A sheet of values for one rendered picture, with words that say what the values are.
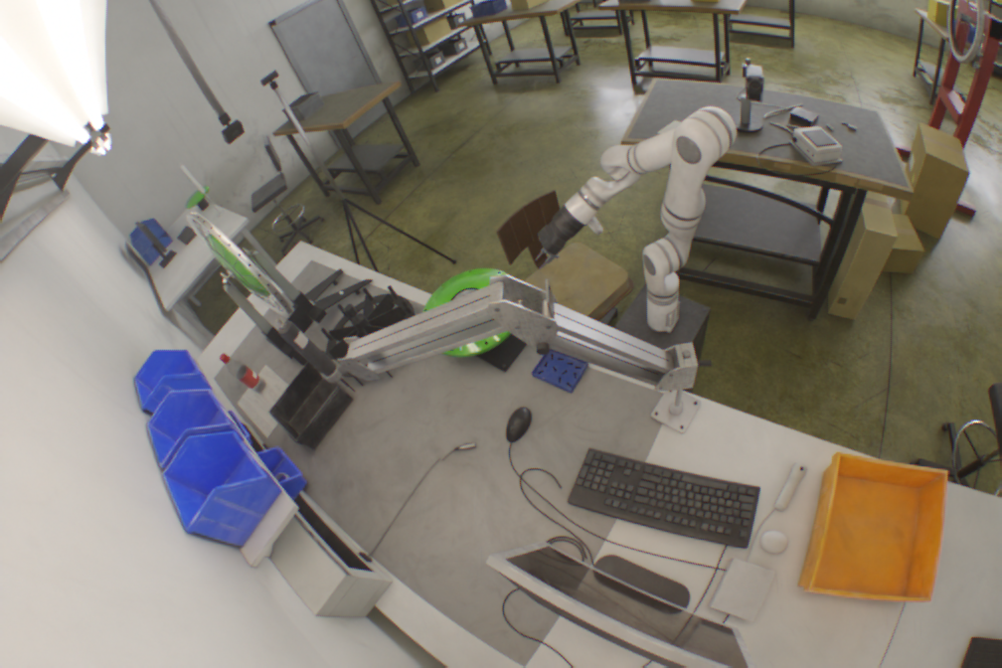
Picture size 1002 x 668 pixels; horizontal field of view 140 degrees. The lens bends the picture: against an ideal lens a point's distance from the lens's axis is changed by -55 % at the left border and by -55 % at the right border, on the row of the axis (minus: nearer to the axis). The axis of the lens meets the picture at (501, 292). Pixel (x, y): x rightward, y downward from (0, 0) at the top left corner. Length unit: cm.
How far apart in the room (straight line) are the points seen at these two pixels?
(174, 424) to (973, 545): 220
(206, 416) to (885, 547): 183
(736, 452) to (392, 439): 95
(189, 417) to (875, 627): 185
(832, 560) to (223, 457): 148
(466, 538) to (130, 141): 505
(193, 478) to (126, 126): 458
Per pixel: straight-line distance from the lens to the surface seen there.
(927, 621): 131
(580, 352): 75
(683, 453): 106
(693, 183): 79
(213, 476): 116
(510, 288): 66
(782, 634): 109
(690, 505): 101
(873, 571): 118
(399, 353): 82
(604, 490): 101
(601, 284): 172
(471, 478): 112
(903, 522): 124
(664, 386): 89
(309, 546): 107
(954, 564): 136
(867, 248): 226
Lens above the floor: 193
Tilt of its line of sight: 46 degrees down
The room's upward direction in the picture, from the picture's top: 24 degrees counter-clockwise
